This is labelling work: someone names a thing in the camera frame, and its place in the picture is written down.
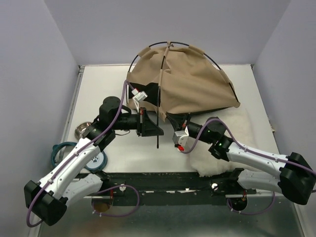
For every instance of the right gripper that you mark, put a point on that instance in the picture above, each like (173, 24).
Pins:
(177, 120)

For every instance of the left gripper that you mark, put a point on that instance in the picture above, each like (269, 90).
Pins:
(145, 126)

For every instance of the beige pet tent fabric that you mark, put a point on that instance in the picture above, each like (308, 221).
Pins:
(187, 84)

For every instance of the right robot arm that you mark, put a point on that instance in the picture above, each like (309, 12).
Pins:
(289, 175)

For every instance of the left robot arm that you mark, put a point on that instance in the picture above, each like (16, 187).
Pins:
(50, 197)

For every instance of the steel pet bowl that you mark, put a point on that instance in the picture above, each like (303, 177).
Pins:
(80, 129)

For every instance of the white fluffy pillow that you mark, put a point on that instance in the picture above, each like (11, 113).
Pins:
(239, 123)

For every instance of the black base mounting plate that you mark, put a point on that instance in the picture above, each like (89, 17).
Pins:
(169, 188)

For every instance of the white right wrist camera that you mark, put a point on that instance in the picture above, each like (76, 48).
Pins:
(180, 139)

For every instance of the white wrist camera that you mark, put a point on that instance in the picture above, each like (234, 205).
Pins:
(180, 139)
(138, 96)

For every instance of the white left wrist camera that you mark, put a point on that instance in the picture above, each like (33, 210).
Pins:
(138, 96)

